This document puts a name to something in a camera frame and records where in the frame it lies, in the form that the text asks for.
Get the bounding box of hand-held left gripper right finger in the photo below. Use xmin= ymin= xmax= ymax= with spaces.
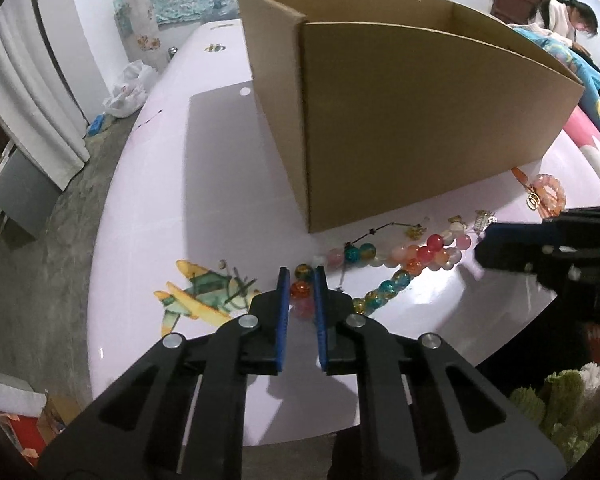
xmin=312 ymin=265 xmax=566 ymax=480

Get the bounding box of white curtain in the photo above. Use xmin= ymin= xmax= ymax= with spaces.
xmin=0 ymin=0 xmax=91 ymax=192

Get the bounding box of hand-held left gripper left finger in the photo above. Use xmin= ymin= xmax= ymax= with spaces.
xmin=37 ymin=266 xmax=293 ymax=480

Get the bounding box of blue patterned pillow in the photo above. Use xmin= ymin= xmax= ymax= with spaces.
xmin=512 ymin=25 xmax=600 ymax=151

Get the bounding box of pink floral blanket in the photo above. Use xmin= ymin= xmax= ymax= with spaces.
xmin=560 ymin=105 xmax=600 ymax=206

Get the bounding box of grey cabinet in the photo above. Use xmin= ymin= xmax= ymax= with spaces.
xmin=0 ymin=140 xmax=61 ymax=238

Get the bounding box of black cord necklace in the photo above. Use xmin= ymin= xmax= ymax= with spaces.
xmin=345 ymin=220 xmax=428 ymax=248

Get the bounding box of pink orange bead bracelet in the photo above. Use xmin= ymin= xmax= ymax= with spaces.
xmin=530 ymin=173 xmax=567 ymax=220

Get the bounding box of white floral bag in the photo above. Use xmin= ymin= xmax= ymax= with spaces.
xmin=115 ymin=0 xmax=161 ymax=53

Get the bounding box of green white shaggy rug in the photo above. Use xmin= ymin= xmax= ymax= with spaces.
xmin=510 ymin=360 xmax=600 ymax=466

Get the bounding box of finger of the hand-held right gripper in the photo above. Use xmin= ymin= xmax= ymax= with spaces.
xmin=474 ymin=239 xmax=600 ymax=311
xmin=484 ymin=206 xmax=600 ymax=261

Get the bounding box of gold silver charm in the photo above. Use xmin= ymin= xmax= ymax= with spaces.
xmin=472 ymin=210 xmax=498 ymax=235

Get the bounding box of brown cardboard box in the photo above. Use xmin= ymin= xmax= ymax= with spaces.
xmin=236 ymin=0 xmax=587 ymax=235

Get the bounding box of pink red bead bracelet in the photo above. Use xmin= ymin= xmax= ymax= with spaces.
xmin=380 ymin=232 xmax=475 ymax=273

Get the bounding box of white plastic bag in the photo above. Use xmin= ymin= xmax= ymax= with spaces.
xmin=102 ymin=59 xmax=160 ymax=118

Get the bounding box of multicolour crackle bead bracelet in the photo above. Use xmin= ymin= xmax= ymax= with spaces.
xmin=289 ymin=242 xmax=413 ymax=322

